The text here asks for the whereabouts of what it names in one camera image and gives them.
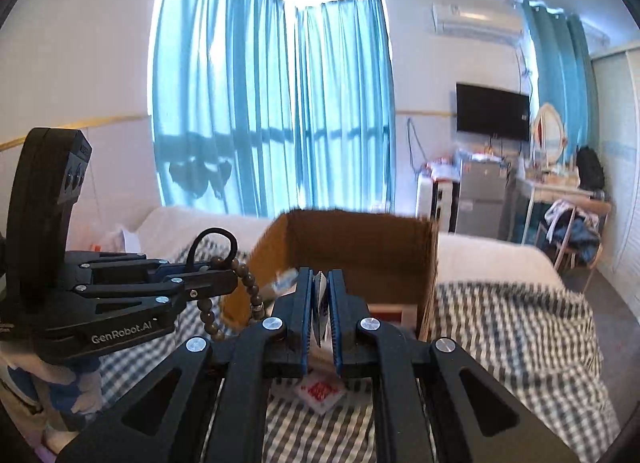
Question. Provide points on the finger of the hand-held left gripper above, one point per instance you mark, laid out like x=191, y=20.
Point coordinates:
x=140, y=300
x=125, y=263

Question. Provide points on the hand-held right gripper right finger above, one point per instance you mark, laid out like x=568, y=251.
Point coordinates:
x=336, y=313

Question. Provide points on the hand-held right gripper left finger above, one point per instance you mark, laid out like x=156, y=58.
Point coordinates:
x=305, y=313

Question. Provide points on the white foil sachet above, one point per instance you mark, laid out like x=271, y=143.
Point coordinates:
x=320, y=313

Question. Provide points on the cardboard box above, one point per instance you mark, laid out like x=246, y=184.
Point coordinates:
x=350, y=243

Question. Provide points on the white paper sheet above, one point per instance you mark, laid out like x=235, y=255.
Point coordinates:
x=130, y=239

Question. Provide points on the white packet with red print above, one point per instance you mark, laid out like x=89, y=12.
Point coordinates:
x=320, y=393

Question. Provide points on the white suitcase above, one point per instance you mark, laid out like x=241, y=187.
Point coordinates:
x=430, y=203

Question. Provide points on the white bedspread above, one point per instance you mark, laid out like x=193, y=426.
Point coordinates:
x=490, y=258

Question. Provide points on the checked blanket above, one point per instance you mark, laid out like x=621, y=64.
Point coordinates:
x=500, y=343

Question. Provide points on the red and white bags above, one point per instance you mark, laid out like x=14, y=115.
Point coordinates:
x=442, y=168

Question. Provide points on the small grey fridge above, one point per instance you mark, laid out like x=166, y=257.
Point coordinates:
x=482, y=198

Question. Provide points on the blue curtain panel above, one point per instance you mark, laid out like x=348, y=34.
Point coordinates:
x=345, y=103

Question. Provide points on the wide blue curtain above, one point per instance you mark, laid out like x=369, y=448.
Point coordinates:
x=220, y=68

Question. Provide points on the wooden chair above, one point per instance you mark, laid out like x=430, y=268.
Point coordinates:
x=567, y=255

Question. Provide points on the white dressing table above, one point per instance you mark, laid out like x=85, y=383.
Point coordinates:
x=550, y=188

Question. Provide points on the clothes pile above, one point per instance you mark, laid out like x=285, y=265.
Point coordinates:
x=575, y=228

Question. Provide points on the oval vanity mirror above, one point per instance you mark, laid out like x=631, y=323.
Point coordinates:
x=548, y=133

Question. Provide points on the black backpack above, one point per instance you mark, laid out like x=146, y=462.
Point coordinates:
x=590, y=168

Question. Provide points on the white air conditioner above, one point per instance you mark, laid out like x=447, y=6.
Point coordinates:
x=475, y=23

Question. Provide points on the narrow blue curtain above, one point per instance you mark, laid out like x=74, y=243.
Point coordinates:
x=555, y=73

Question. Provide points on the white wardrobe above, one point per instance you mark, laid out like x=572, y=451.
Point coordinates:
x=620, y=143

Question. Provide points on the black wall television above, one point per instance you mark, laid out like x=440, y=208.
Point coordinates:
x=492, y=113

